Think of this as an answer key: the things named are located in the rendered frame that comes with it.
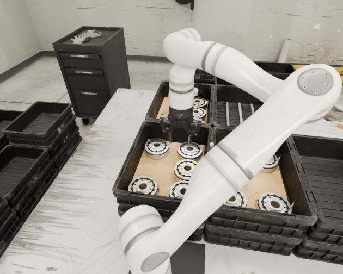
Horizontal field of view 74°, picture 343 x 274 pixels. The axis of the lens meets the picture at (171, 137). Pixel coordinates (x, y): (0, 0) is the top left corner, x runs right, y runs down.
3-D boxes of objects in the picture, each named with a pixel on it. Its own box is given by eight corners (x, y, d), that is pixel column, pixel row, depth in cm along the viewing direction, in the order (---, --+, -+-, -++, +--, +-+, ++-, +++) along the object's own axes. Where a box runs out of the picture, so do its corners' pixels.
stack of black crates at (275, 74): (278, 100, 269) (291, 62, 240) (285, 114, 245) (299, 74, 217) (243, 98, 273) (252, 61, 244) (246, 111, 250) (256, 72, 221)
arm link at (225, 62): (225, 56, 59) (222, 32, 51) (335, 100, 47) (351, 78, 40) (205, 83, 58) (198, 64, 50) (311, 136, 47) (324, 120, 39)
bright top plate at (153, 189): (155, 200, 76) (155, 199, 75) (126, 199, 76) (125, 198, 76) (158, 177, 83) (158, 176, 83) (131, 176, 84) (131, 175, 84)
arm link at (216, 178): (242, 168, 37) (209, 138, 44) (120, 277, 38) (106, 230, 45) (256, 189, 43) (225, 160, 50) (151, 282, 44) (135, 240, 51)
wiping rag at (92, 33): (97, 39, 215) (96, 35, 213) (74, 38, 217) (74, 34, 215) (107, 31, 237) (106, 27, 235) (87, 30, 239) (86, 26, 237)
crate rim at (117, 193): (207, 211, 67) (208, 206, 65) (111, 197, 71) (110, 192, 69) (212, 130, 98) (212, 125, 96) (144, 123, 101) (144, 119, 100)
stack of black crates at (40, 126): (63, 181, 173) (42, 135, 145) (27, 176, 176) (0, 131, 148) (86, 147, 204) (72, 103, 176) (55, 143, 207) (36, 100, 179)
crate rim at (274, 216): (316, 226, 63) (319, 222, 62) (208, 211, 67) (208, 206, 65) (285, 137, 94) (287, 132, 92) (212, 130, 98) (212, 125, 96)
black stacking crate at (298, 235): (302, 242, 69) (318, 222, 62) (205, 227, 73) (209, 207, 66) (277, 154, 100) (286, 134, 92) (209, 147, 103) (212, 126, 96)
